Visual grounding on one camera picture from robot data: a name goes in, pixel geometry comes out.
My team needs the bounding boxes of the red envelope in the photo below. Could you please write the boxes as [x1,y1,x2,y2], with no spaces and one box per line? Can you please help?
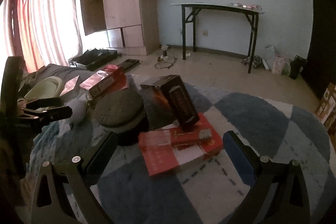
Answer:
[60,76,79,97]

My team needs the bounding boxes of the grey sofa cushion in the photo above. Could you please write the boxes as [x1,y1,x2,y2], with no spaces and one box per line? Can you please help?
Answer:
[35,64,93,83]

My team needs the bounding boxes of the black open suitcase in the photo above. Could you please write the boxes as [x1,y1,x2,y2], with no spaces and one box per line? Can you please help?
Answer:
[70,48,118,71]

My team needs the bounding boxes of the red long box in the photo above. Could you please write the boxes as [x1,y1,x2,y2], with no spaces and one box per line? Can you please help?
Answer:
[80,64,127,99]

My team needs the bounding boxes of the pink striped curtain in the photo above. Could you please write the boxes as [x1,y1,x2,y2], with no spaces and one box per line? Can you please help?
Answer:
[1,0,83,72]

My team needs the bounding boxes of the black flat tray on floor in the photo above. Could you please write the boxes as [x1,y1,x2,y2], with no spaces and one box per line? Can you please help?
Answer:
[117,59,140,73]

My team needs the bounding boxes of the cardboard box at right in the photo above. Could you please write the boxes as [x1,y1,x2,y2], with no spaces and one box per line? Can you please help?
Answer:
[315,83,335,130]

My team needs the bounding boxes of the red flat gift box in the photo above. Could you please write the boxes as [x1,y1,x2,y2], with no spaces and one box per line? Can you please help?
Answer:
[138,113,223,177]

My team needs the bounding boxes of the small red box on top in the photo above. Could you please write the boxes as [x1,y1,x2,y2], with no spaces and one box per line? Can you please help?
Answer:
[171,128,212,146]

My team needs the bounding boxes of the dark brown tall box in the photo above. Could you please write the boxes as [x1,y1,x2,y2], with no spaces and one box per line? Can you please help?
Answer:
[140,75,199,128]

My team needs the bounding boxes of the light wooden wardrobe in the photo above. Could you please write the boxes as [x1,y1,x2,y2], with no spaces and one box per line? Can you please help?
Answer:
[80,0,160,56]

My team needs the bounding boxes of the black-legged folding table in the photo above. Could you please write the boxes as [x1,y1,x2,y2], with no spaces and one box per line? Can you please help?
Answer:
[172,2,265,74]

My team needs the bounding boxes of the coiled cable on floor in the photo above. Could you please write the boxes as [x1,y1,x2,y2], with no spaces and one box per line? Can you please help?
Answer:
[154,54,178,70]

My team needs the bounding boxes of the dark bag by wall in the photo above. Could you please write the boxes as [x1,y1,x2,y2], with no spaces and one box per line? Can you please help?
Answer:
[289,55,306,80]

